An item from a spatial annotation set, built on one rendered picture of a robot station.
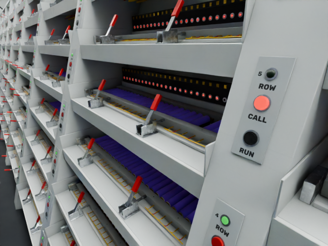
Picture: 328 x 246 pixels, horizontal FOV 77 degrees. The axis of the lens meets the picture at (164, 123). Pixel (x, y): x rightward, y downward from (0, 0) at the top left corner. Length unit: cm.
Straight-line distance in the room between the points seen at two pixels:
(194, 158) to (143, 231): 20
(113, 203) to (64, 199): 37
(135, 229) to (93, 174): 24
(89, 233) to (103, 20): 71
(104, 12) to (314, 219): 79
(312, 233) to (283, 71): 17
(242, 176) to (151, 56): 29
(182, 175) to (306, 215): 17
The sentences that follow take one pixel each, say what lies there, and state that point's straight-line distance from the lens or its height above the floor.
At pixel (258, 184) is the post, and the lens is 27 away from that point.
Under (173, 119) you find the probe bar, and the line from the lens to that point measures 44.
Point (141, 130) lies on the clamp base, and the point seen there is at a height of 90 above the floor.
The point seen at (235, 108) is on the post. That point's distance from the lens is 28.
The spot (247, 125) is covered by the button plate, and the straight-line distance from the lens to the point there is 27.
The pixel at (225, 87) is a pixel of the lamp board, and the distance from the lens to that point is 48.
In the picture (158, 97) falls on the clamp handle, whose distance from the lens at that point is 43.
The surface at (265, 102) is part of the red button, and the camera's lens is 26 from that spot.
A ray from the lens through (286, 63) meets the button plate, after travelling 27.
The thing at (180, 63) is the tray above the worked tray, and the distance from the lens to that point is 37.
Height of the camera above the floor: 99
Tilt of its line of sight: 9 degrees down
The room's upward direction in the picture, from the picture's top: 14 degrees clockwise
